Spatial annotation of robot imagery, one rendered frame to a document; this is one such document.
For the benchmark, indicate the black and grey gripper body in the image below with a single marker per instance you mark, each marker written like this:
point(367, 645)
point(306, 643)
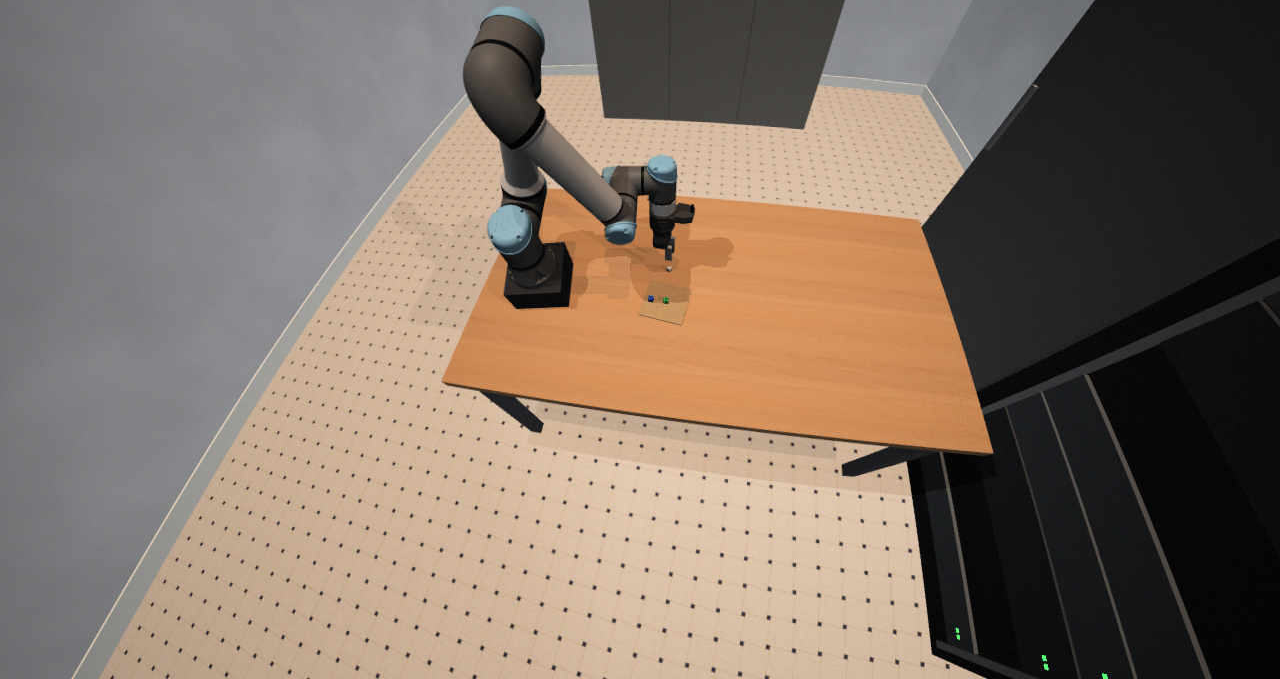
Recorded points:
point(662, 221)

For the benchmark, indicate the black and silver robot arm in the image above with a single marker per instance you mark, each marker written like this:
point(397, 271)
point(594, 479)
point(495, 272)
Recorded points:
point(498, 73)

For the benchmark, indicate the tan mat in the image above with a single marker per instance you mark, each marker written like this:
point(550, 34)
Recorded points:
point(674, 311)

